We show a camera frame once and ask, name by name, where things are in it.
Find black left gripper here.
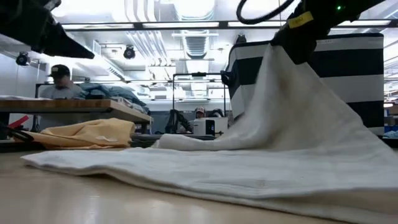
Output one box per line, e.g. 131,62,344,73
0,0,96,60

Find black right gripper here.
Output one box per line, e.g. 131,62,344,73
270,0,346,65

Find white towel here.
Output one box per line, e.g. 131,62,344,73
21,43,398,224

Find orange towel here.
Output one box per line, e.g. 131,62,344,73
14,117,136,150

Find black round lamp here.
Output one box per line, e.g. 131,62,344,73
16,52,30,67
123,45,136,60

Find navy white striped fabric bin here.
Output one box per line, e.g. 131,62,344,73
221,32,385,136

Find teal bundle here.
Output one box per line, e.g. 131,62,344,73
76,82,147,108

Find red bar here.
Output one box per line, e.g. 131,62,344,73
8,114,30,129

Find black thin metal stand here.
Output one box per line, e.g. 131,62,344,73
172,72,227,134

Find black right camera cable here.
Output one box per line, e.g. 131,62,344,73
236,0,295,25

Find black cable loop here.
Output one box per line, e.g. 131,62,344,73
0,121,35,143

